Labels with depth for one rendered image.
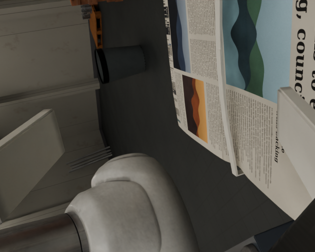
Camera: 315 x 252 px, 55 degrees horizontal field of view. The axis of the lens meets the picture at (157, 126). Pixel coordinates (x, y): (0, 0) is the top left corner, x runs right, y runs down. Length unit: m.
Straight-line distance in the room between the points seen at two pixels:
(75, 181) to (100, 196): 11.68
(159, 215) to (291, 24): 0.36
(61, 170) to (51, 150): 12.25
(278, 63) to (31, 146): 0.21
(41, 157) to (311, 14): 0.20
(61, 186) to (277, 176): 11.95
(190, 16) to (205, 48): 0.05
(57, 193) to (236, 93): 11.84
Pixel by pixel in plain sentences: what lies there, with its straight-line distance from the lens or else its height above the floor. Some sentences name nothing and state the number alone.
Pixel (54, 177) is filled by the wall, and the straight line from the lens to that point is 12.37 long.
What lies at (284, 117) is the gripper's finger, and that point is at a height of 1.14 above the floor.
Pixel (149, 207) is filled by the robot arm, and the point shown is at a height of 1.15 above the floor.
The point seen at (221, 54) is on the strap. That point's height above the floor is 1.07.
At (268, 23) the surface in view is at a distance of 0.29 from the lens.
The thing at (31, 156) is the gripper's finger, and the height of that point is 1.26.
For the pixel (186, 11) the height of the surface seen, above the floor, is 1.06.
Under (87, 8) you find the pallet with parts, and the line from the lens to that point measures 7.47.
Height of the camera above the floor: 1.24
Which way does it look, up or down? 16 degrees down
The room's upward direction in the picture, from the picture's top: 105 degrees counter-clockwise
